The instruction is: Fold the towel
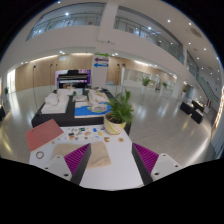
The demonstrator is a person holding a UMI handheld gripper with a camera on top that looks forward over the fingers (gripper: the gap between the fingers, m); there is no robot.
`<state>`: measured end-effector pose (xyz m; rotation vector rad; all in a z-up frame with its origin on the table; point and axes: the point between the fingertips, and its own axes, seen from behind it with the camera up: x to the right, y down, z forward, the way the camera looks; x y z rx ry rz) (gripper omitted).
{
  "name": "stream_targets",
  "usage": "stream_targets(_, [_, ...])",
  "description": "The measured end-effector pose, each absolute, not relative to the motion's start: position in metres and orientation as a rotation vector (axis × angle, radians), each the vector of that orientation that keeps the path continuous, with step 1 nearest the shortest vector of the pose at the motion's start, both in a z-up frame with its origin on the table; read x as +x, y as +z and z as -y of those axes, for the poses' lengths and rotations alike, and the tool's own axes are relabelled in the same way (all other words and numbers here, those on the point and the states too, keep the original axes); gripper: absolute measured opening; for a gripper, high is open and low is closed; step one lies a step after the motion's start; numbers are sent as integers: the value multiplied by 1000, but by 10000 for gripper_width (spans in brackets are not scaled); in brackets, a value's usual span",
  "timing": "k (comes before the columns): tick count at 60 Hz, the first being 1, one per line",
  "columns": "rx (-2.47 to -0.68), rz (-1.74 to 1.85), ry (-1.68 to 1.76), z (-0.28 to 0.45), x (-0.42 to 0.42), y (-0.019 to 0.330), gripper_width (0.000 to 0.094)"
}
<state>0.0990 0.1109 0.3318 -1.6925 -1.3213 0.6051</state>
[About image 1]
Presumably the pink rectangular board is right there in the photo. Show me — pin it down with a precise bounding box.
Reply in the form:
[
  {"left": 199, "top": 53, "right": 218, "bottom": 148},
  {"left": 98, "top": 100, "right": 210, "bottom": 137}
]
[{"left": 25, "top": 118, "right": 65, "bottom": 153}]

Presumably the group of black chairs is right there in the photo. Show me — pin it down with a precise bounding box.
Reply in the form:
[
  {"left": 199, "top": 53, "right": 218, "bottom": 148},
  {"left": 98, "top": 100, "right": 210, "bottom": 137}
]
[{"left": 0, "top": 104, "right": 6, "bottom": 121}]

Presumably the white layered architectural model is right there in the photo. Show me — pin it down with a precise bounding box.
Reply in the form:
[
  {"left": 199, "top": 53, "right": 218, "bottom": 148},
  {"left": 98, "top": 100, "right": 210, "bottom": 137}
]
[{"left": 40, "top": 89, "right": 71, "bottom": 115}]

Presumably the beige knitted towel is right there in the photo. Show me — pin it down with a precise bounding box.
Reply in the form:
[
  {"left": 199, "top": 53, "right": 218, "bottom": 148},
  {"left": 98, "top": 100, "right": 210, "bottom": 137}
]
[{"left": 51, "top": 141, "right": 112, "bottom": 169}]

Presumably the black display platform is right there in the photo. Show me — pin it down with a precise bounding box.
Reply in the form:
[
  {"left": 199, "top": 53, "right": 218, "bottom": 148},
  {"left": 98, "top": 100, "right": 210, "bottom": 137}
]
[{"left": 31, "top": 88, "right": 132, "bottom": 135}]

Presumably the blue-based architectural model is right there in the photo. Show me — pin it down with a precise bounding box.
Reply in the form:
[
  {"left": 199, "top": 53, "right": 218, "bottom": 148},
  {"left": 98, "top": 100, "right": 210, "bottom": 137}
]
[{"left": 73, "top": 101, "right": 113, "bottom": 118}]

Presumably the tall black light stand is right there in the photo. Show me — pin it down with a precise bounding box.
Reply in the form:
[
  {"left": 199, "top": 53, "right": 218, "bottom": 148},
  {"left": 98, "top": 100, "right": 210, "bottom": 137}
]
[{"left": 32, "top": 64, "right": 43, "bottom": 116}]

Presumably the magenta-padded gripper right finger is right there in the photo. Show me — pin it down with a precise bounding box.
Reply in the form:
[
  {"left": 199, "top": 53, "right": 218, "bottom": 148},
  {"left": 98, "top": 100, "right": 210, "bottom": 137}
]
[{"left": 131, "top": 142, "right": 184, "bottom": 186}]

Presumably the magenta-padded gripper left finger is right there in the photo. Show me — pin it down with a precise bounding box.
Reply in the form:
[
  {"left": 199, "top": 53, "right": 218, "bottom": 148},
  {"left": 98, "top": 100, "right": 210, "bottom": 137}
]
[{"left": 42, "top": 143, "right": 92, "bottom": 186}]

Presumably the potted plant in striped pot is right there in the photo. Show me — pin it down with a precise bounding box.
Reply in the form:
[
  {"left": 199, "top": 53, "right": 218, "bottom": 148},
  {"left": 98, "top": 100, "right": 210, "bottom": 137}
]
[{"left": 103, "top": 89, "right": 135, "bottom": 136}]

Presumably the group of black benches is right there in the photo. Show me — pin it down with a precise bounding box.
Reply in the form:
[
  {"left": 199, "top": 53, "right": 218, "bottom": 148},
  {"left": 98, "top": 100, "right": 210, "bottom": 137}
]
[{"left": 179, "top": 99, "right": 205, "bottom": 125}]

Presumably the black piano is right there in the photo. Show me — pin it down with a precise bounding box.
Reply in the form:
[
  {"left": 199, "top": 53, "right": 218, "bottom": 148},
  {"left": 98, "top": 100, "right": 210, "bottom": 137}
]
[{"left": 57, "top": 69, "right": 90, "bottom": 89}]

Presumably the white long architectural model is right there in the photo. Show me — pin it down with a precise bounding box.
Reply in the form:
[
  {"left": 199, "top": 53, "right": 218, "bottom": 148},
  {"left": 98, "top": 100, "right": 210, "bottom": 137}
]
[{"left": 87, "top": 89, "right": 110, "bottom": 104}]

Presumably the colourful sticker sheet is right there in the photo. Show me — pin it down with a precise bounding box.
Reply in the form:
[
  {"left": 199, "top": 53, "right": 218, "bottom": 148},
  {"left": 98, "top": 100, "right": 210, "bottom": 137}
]
[{"left": 63, "top": 125, "right": 106, "bottom": 141}]

